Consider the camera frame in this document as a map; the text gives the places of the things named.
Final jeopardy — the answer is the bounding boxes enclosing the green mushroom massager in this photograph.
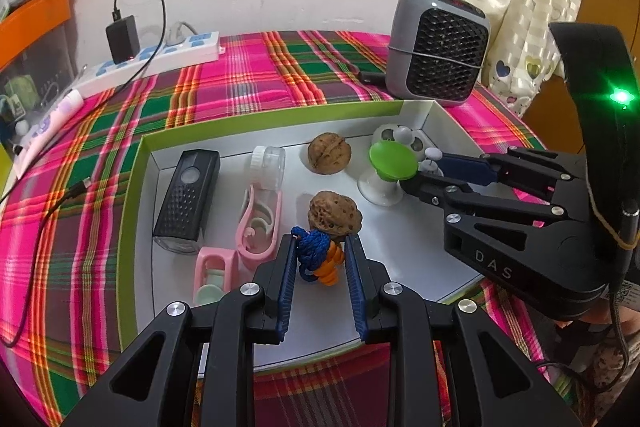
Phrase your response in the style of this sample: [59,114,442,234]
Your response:
[357,142,422,208]

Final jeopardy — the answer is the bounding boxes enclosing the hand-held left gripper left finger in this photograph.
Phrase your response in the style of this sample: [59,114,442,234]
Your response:
[62,234,301,427]

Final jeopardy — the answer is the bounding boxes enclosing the black charger cable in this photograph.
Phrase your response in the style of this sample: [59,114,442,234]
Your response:
[0,0,168,348]

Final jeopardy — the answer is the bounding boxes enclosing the white power strip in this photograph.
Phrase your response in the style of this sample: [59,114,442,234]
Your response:
[74,31,222,100]

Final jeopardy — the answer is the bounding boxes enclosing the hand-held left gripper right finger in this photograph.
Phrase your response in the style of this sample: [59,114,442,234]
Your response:
[345,234,583,427]

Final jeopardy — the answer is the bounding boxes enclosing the black bike light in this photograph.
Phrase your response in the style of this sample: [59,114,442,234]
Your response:
[152,149,221,255]

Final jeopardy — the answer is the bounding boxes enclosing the green white cardboard box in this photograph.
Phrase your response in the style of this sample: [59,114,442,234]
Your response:
[117,99,483,375]

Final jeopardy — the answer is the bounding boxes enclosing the cream heart print curtain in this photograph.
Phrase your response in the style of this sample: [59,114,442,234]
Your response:
[465,0,591,118]

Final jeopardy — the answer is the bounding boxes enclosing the white pink tube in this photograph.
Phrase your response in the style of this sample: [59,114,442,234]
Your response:
[11,89,85,178]

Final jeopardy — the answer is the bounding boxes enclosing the pink green plaid tablecloth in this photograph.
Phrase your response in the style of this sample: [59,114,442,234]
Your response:
[0,29,566,427]

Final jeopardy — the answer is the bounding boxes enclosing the green mug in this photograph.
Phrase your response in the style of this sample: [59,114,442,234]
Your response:
[0,77,30,108]

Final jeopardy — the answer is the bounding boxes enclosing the pink looped massage tool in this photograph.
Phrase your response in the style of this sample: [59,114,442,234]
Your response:
[235,184,282,263]

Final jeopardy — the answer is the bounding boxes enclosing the clear bin with orange lid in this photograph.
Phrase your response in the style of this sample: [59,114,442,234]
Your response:
[0,0,76,108]

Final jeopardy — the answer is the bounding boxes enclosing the grey space heater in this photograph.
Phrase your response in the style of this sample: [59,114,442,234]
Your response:
[385,0,491,108]

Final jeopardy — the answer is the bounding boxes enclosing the brown walnut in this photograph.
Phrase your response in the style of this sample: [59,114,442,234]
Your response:
[306,133,352,175]
[307,190,363,243]

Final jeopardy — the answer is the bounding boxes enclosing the panda massager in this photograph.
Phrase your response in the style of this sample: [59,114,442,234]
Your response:
[372,123,431,168]

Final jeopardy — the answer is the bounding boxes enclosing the black charger adapter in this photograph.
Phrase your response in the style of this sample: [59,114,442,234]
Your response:
[106,14,141,65]

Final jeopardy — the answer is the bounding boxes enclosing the pink roller massager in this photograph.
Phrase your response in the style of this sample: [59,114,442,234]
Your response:
[192,247,239,308]

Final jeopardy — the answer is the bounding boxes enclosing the blue orange knitted toy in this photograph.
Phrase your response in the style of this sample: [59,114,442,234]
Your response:
[290,227,347,287]

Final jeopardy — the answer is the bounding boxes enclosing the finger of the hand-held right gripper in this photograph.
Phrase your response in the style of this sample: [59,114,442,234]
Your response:
[402,172,564,221]
[439,146,588,208]

